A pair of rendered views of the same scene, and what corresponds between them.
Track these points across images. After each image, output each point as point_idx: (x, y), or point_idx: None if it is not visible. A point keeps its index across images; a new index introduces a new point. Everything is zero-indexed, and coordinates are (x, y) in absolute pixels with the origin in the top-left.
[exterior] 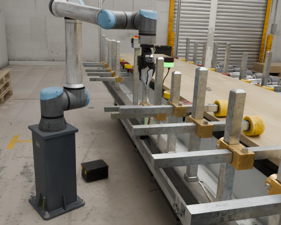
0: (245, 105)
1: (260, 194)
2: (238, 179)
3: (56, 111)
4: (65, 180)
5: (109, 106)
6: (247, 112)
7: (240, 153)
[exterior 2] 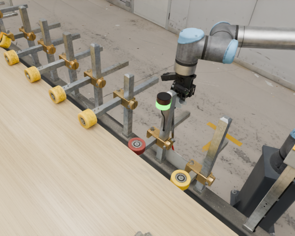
0: (62, 176)
1: None
2: None
3: (282, 147)
4: (245, 195)
5: (224, 143)
6: (61, 148)
7: (65, 53)
